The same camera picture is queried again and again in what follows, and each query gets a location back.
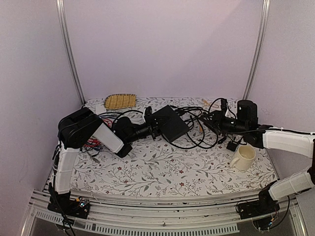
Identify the woven bamboo tray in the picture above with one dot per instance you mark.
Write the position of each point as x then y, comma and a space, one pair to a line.
120, 101

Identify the cream ceramic mug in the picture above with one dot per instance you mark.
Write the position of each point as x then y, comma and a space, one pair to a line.
243, 157

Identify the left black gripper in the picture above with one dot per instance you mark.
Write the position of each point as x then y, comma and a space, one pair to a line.
156, 130

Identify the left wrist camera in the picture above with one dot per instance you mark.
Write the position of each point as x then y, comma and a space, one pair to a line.
125, 130

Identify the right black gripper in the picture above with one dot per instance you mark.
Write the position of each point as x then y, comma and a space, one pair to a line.
215, 123

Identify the white floral table mat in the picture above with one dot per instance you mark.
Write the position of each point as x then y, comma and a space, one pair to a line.
194, 165

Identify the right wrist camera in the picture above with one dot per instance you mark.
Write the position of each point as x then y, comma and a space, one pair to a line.
247, 110

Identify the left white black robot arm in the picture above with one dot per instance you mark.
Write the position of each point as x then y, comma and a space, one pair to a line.
74, 132

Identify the white card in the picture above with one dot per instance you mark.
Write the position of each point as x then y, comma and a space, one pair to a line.
100, 109

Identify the black network switch box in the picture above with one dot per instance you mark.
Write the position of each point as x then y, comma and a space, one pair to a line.
175, 127

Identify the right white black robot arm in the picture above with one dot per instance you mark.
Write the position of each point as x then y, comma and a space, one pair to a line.
267, 137

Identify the left aluminium frame post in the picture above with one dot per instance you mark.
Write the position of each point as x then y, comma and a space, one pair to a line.
68, 50

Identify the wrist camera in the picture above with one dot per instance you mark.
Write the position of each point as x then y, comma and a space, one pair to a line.
125, 130
247, 110

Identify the aluminium front rail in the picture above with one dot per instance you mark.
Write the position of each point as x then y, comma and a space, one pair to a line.
116, 215

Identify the right aluminium frame post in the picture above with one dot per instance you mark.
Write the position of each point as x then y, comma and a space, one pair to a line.
258, 48

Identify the aluminium frame post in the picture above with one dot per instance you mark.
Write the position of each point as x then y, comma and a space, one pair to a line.
258, 48
68, 50

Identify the black plug adapter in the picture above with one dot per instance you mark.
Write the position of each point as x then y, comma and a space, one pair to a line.
232, 146

